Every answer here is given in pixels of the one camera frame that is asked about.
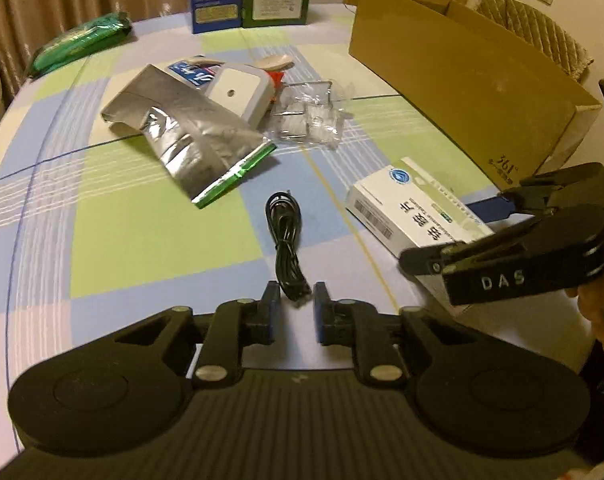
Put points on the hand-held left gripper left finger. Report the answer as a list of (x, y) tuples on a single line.
[(275, 312)]

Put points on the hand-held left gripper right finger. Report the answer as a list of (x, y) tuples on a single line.
[(318, 316)]

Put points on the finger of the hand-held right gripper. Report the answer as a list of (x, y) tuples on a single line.
[(531, 195), (481, 270)]

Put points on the white medicine box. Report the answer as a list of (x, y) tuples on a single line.
[(406, 200)]

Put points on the brown cardboard box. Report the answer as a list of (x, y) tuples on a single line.
[(456, 80)]

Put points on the white square night light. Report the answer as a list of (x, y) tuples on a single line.
[(237, 92)]

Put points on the red small packet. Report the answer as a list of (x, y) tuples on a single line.
[(276, 82)]

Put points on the checkered cloth desktop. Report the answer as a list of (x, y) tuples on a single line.
[(132, 260)]

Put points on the person's right hand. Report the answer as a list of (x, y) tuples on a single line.
[(601, 310)]

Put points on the quilted beige chair back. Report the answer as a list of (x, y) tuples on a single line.
[(541, 30)]

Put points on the clear plastic wrapper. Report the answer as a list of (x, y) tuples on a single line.
[(309, 120)]

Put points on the silver foil bag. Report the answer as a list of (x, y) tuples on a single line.
[(182, 125)]

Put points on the beige plastic spoon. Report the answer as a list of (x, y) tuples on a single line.
[(274, 62)]

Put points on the clear plastic box blue label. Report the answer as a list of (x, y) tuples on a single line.
[(192, 72)]

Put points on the green wet wipes packet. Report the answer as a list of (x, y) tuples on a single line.
[(77, 42)]

